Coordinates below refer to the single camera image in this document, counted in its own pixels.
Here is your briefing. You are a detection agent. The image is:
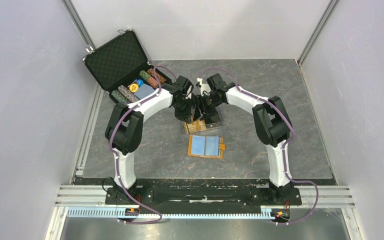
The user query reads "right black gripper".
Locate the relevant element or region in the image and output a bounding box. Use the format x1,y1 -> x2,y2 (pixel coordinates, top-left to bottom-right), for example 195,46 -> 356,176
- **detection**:
194,93 -> 224,122

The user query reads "black card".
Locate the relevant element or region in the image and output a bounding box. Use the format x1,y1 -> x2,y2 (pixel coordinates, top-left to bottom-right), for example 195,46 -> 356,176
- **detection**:
204,112 -> 223,130

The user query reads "orange leather card holder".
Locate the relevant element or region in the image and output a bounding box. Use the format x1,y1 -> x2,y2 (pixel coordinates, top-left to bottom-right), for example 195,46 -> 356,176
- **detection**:
187,135 -> 226,159

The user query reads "gold card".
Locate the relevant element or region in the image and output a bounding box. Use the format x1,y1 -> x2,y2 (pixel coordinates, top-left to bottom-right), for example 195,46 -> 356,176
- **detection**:
194,120 -> 207,132
183,122 -> 200,135

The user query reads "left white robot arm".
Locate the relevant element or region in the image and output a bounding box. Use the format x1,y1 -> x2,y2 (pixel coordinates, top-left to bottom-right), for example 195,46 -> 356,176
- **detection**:
105,76 -> 196,204

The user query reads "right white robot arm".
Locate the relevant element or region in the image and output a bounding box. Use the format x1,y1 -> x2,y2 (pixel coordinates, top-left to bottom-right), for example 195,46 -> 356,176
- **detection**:
196,73 -> 294,204

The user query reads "blue card deck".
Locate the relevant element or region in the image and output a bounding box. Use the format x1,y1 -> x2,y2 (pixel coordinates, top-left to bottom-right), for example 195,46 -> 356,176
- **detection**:
133,84 -> 155,100

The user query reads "brown patterned chip stack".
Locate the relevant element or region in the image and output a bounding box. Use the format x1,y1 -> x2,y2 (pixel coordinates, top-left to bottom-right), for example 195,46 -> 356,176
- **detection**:
146,68 -> 167,84

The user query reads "green red chip stack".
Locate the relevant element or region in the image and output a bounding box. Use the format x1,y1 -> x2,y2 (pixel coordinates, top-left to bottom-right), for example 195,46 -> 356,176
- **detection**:
139,70 -> 161,89

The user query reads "yellow poker chip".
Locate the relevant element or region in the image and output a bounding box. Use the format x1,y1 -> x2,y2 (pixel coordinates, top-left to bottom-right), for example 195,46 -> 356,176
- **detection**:
129,83 -> 139,93

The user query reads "purple patterned chip stack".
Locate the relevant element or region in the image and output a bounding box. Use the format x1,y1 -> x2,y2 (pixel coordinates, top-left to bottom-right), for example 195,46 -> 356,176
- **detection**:
117,85 -> 140,103

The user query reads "green purple chip stack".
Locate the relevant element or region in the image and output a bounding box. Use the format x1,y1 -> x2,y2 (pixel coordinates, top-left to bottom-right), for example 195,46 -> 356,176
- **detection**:
110,90 -> 130,105

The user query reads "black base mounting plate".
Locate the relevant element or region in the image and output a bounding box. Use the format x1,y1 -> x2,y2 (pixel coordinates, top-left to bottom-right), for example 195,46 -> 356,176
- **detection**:
105,178 -> 302,214

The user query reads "black poker chip case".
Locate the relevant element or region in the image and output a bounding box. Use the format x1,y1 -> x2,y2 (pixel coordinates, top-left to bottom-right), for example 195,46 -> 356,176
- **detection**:
82,29 -> 173,104

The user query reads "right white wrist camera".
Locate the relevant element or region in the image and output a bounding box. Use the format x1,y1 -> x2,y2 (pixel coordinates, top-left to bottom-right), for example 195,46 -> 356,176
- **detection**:
195,77 -> 211,97

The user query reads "grey slotted cable duct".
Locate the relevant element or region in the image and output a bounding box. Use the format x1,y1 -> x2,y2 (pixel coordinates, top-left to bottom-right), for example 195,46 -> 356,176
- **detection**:
66,206 -> 292,220

